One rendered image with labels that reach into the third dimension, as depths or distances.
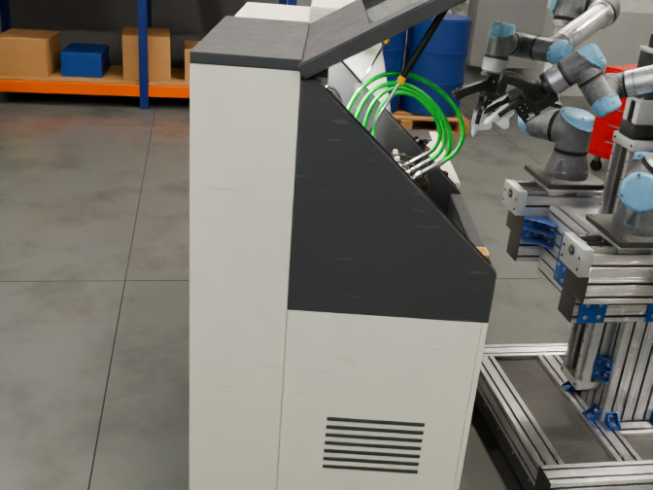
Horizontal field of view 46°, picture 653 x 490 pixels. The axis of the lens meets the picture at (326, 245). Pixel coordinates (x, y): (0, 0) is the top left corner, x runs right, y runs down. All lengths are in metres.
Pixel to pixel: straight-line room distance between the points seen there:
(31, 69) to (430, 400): 6.03
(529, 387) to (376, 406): 0.91
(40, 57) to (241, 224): 5.75
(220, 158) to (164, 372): 1.52
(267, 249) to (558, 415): 1.38
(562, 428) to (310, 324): 1.12
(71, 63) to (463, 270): 6.01
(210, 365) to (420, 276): 0.67
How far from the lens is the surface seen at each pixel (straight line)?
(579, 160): 2.85
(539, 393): 3.12
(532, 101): 2.30
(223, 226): 2.13
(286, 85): 2.00
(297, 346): 2.28
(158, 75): 7.67
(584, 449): 2.89
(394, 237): 2.13
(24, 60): 7.77
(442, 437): 2.48
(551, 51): 2.54
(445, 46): 7.26
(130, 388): 3.31
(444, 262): 2.17
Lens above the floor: 1.85
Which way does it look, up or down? 23 degrees down
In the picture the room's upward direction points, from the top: 4 degrees clockwise
